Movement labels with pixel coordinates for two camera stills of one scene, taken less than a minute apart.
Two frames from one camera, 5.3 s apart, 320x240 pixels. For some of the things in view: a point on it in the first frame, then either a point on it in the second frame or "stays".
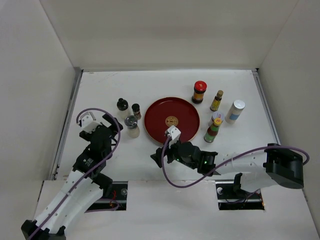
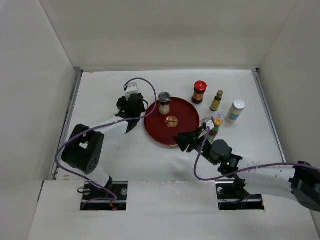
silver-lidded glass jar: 133,130 -> 164,98
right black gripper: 157,156 -> 185,138
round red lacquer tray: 167,112 stays
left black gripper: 113,123 -> 142,111
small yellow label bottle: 216,102 stays
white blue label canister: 235,111 stays
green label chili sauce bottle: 212,130 stays
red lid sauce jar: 200,87 stays
